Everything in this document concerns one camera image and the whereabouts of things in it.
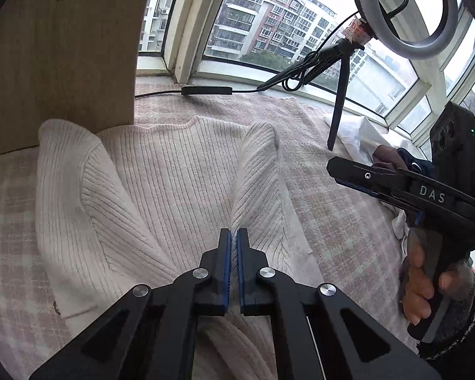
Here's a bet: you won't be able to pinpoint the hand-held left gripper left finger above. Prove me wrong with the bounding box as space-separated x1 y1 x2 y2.
28 227 232 380

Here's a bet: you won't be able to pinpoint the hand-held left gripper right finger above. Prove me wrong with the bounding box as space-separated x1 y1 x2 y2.
237 227 442 380

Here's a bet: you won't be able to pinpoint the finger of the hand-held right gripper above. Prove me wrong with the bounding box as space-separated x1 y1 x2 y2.
326 156 475 216
374 191 426 225

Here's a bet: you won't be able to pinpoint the white ribbed sweater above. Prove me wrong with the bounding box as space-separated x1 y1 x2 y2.
35 117 329 380

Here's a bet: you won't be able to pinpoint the person's right hand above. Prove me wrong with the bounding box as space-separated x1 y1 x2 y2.
398 241 475 325

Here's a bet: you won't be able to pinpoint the brown fleece garment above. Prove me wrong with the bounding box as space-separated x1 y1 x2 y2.
372 146 406 167

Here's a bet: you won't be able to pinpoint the navy blue garment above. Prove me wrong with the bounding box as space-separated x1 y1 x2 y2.
396 147 436 183

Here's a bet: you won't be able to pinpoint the white shirt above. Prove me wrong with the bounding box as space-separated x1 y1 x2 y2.
324 111 410 240

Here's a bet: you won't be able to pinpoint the pink plaid bed sheet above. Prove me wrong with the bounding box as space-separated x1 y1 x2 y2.
0 77 420 380

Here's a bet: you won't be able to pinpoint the black tripod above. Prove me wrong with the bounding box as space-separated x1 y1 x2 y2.
257 18 375 152

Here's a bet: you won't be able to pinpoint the apartment buildings outside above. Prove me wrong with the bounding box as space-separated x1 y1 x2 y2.
138 0 420 115

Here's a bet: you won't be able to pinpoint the light wooden panel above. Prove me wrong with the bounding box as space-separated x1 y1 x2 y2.
0 0 159 159

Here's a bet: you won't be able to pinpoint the grey ring light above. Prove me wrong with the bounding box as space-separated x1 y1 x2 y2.
349 0 460 59

